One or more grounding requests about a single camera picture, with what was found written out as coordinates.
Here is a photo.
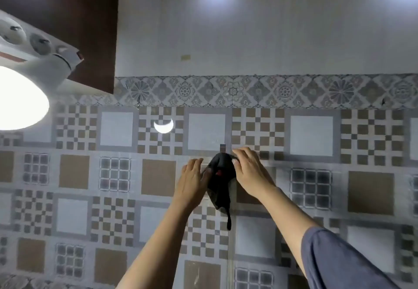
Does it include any person's left hand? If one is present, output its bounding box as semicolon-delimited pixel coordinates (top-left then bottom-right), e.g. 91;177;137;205
172;158;213;213

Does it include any person's right hand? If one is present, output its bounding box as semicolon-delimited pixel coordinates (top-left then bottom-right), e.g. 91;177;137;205
231;146;279;202

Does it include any black cloth pouch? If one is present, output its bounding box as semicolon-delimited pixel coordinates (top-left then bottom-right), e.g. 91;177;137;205
205;152;239;231

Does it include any person's right forearm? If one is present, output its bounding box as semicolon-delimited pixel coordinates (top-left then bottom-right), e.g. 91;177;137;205
260;185;328;278

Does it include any person's left forearm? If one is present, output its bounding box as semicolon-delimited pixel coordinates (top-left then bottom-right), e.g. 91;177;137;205
115;197;204;289

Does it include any blue sleeve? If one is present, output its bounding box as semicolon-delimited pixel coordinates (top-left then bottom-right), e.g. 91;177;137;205
300;226;403;289

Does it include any round white lamp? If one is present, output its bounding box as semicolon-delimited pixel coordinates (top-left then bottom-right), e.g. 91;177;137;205
0;66;50;131

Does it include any white appliance with round knobs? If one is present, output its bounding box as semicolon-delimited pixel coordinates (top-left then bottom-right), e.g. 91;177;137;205
0;9;84;91

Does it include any dark brown wall cabinet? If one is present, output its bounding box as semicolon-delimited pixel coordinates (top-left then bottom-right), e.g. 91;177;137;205
0;0;120;95

